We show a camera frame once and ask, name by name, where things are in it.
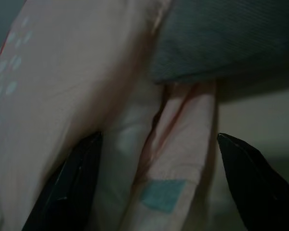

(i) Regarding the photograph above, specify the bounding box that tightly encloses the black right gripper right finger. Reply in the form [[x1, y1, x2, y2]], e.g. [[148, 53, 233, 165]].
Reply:
[[216, 132, 289, 231]]

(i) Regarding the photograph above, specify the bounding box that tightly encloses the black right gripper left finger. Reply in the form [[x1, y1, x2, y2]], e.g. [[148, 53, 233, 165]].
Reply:
[[21, 131, 104, 231]]

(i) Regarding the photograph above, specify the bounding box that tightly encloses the pink patterned pillow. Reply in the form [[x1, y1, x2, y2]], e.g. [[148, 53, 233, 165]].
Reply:
[[0, 0, 219, 231]]

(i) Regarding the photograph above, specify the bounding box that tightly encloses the dark grey ribbed cushion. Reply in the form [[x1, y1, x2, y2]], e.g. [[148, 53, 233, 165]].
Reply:
[[148, 0, 289, 85]]

